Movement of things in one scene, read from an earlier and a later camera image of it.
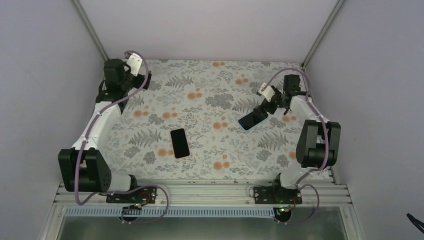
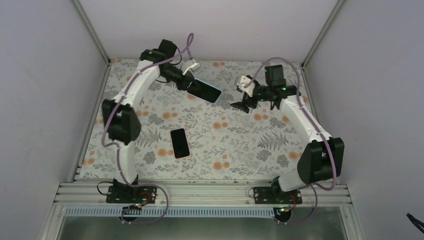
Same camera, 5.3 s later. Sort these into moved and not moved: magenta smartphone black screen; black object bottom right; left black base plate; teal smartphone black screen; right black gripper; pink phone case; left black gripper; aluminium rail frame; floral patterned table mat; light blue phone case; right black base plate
Moved: right black gripper; light blue phone case; left black gripper; magenta smartphone black screen
Not moved: teal smartphone black screen; left black base plate; floral patterned table mat; pink phone case; aluminium rail frame; right black base plate; black object bottom right
